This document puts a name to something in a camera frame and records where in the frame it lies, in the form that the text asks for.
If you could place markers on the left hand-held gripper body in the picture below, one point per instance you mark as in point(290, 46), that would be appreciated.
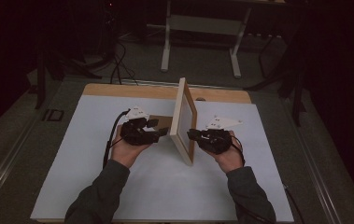
point(137, 133)

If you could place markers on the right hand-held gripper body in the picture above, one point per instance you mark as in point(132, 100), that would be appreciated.
point(215, 140)

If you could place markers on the black metal stand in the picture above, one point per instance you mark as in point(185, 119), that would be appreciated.
point(44, 77)
point(293, 84)

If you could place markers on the metal floor rail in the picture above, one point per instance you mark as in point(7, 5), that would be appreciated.
point(0, 174)
point(314, 174)

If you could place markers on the person's right hand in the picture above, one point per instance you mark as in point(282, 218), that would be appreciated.
point(229, 157)

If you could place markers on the pale wooden picture frame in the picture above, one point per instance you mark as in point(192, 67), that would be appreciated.
point(184, 124)

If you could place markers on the person's left hand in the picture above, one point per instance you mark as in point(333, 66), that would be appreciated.
point(126, 152)

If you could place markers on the white metal desk frame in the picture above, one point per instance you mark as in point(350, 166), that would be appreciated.
point(202, 25)

